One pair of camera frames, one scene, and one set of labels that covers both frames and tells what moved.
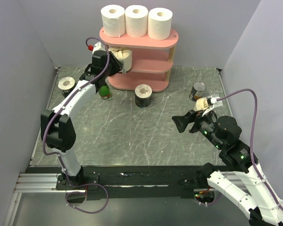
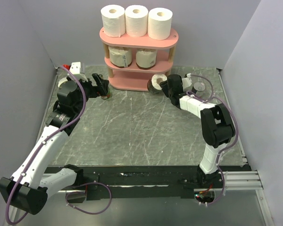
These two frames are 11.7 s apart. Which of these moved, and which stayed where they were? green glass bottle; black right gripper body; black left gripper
Moved: black right gripper body; black left gripper
Stayed: green glass bottle
